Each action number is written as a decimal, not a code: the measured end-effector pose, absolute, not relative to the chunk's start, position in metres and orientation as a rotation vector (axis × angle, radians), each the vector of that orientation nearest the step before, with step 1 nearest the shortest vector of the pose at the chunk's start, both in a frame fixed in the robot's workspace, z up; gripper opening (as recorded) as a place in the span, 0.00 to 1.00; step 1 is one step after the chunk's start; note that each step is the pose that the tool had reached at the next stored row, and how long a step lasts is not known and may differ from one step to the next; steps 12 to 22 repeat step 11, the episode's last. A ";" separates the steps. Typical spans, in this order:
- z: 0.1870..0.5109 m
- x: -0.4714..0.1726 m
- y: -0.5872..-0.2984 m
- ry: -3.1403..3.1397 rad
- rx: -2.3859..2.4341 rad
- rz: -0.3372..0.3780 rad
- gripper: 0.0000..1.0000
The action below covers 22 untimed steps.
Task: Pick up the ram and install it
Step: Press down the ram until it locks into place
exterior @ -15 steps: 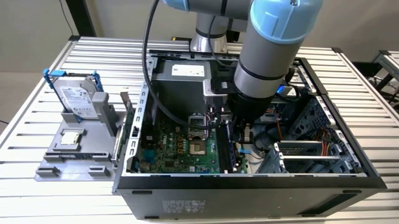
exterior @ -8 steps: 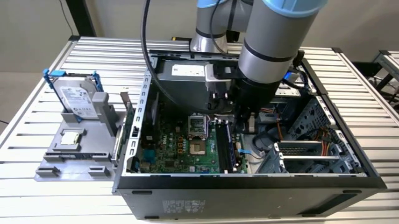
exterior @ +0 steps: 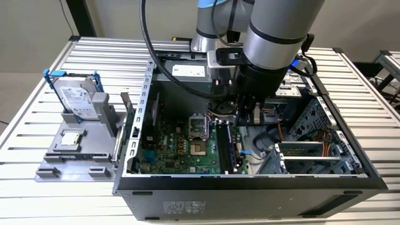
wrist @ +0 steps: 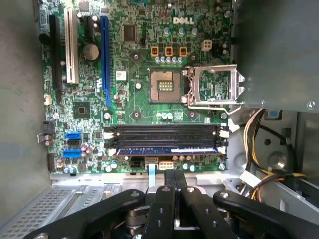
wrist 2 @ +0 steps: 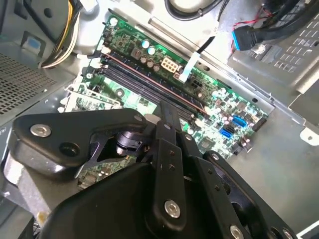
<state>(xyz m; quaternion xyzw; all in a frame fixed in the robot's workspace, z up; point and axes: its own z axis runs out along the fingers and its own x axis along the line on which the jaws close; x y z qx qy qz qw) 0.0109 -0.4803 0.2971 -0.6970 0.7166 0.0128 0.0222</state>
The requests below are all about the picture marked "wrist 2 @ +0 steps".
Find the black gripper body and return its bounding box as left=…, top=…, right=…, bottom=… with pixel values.
left=39, top=161, right=235, bottom=239

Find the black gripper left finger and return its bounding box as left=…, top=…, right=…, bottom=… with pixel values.
left=7, top=101, right=188, bottom=226

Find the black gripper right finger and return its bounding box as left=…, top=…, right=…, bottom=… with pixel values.
left=171, top=102, right=299, bottom=239

